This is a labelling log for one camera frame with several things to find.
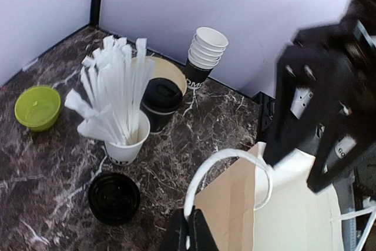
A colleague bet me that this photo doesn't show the stack of black lids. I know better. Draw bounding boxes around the stack of black lids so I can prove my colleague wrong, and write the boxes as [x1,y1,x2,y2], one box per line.
[88,172,140,226]

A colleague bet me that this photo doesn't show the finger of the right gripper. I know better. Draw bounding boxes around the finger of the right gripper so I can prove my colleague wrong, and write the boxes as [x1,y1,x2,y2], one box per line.
[263,46,317,167]
[307,114,375,193]

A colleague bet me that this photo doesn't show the brown paper bag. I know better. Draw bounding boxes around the brown paper bag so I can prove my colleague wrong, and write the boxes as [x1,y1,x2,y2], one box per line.
[183,141,376,251]

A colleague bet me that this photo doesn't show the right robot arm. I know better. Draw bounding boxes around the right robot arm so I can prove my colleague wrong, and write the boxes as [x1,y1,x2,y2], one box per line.
[263,0,375,250]

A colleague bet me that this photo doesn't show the bundle of white wrapped straws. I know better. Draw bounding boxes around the bundle of white wrapped straws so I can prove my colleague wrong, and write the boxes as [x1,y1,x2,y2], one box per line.
[65,36,155,146]

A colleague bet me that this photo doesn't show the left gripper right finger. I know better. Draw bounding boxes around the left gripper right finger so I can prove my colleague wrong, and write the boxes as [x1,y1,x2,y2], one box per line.
[186,209,219,251]

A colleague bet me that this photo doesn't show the beige plate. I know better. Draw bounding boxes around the beige plate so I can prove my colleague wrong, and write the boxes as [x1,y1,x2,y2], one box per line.
[145,56,187,96]

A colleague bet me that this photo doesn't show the white cup holding straws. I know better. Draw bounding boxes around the white cup holding straws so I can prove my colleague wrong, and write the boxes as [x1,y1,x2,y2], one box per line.
[105,111,150,166]

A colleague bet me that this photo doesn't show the green bowl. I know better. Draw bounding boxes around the green bowl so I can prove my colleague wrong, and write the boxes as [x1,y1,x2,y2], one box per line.
[14,85,61,132]

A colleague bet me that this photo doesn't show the stack of paper cups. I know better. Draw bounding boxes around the stack of paper cups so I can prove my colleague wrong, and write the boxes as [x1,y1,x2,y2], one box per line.
[184,27,229,90]

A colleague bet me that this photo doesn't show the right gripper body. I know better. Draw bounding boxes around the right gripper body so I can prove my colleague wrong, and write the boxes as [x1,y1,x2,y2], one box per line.
[284,16,375,122]

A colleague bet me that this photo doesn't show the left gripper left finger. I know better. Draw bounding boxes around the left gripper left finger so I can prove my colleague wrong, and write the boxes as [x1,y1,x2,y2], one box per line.
[159,209,188,251]

